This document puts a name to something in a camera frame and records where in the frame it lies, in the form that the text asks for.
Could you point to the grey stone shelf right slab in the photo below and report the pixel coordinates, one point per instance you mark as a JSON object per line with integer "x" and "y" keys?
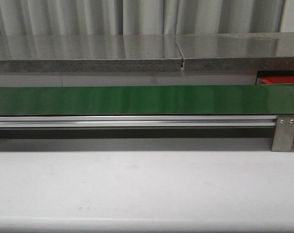
{"x": 237, "y": 52}

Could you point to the grey stone shelf slab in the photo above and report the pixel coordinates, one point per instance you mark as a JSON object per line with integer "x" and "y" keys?
{"x": 237, "y": 52}
{"x": 88, "y": 53}

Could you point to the green conveyor belt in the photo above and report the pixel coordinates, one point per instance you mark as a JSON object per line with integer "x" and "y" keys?
{"x": 148, "y": 100}

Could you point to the red plastic tray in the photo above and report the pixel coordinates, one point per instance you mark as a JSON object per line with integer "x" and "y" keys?
{"x": 278, "y": 80}

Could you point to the grey stone shelf left slab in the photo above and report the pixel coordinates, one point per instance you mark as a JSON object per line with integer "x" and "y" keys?
{"x": 88, "y": 53}

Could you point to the white pleated curtain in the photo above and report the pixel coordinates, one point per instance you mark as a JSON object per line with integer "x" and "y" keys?
{"x": 129, "y": 17}

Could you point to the steel conveyor support bracket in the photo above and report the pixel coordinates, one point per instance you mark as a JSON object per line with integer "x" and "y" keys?
{"x": 284, "y": 134}

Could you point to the aluminium conveyor side rail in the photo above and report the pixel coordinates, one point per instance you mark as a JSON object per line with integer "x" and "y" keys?
{"x": 135, "y": 121}

